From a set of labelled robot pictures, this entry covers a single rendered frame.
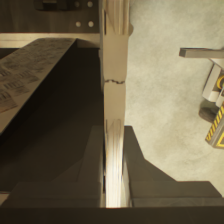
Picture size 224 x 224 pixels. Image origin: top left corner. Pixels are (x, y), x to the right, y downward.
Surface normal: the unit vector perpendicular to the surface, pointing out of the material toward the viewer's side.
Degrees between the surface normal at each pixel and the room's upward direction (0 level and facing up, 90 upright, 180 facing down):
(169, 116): 0
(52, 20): 0
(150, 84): 0
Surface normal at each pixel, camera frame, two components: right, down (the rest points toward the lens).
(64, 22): 0.01, 0.44
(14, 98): 0.00, -0.81
